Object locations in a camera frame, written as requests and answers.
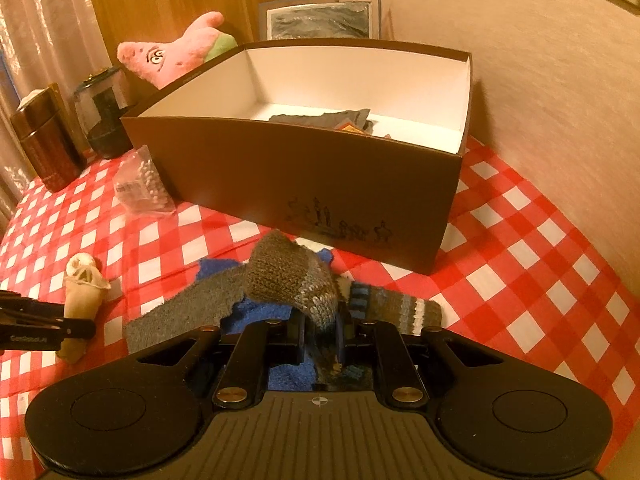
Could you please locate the brown wooden canister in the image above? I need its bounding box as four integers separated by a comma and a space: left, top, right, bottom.
10, 82, 86, 193

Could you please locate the brown cardboard box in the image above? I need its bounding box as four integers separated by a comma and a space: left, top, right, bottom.
122, 38, 473, 274

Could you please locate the striped knit sock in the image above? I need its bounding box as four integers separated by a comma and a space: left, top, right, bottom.
244, 231, 442, 389

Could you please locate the red white checkered tablecloth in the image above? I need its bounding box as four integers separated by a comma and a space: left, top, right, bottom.
1, 141, 639, 474

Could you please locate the pink starfish plush toy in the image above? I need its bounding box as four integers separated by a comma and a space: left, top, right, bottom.
116, 11, 238, 89

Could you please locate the glass jar dark lid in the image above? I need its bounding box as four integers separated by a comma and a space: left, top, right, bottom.
73, 67, 132, 159

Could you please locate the orange snack packet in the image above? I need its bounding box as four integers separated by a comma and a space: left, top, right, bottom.
334, 119, 373, 136

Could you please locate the framed picture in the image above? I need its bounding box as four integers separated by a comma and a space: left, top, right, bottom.
259, 0, 382, 40

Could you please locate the beige curtain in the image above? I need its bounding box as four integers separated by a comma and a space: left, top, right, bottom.
1, 0, 111, 218

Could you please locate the cotton swab bag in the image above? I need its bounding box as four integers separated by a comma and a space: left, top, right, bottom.
113, 145, 176, 216

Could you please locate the beige sock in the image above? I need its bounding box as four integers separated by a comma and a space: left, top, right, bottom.
56, 252, 111, 364

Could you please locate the blue grey microfiber cloth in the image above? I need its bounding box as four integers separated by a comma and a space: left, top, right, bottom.
124, 248, 371, 394

